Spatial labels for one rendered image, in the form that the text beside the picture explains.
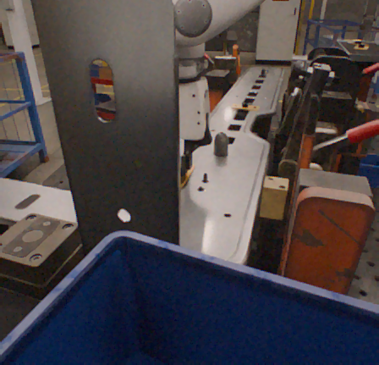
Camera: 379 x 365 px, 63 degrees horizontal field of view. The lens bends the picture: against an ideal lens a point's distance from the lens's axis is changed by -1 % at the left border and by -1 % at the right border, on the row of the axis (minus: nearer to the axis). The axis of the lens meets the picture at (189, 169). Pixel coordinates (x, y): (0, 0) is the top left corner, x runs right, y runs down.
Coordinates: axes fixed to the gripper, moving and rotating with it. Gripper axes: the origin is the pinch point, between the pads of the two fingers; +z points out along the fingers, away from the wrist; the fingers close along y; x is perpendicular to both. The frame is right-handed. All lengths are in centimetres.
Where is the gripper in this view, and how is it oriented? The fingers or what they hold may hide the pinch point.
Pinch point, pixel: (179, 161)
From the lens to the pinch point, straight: 57.5
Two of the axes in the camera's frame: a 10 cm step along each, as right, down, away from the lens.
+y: -9.5, -1.5, 2.7
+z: 0.0, 8.8, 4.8
